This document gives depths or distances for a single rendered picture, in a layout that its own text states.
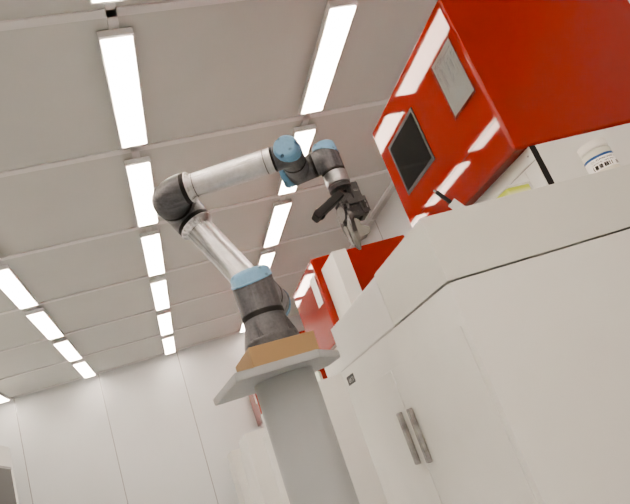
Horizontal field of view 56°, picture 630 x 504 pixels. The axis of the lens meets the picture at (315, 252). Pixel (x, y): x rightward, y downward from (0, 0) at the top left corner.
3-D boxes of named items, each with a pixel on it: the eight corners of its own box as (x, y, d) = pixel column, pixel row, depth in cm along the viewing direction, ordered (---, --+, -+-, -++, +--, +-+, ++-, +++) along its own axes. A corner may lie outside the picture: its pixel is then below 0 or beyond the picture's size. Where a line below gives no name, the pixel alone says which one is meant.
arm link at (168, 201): (135, 176, 174) (293, 123, 169) (152, 191, 184) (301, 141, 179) (141, 212, 170) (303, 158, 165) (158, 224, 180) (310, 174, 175)
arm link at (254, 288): (235, 318, 154) (220, 271, 159) (250, 326, 167) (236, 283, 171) (277, 301, 153) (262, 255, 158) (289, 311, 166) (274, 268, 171)
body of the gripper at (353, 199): (372, 211, 175) (357, 176, 179) (345, 218, 173) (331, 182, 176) (365, 222, 182) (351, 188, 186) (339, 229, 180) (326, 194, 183)
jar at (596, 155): (610, 181, 149) (593, 149, 152) (629, 167, 143) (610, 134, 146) (588, 187, 147) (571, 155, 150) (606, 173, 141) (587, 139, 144)
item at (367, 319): (369, 360, 204) (355, 322, 208) (426, 316, 154) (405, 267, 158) (344, 368, 201) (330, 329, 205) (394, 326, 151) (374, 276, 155)
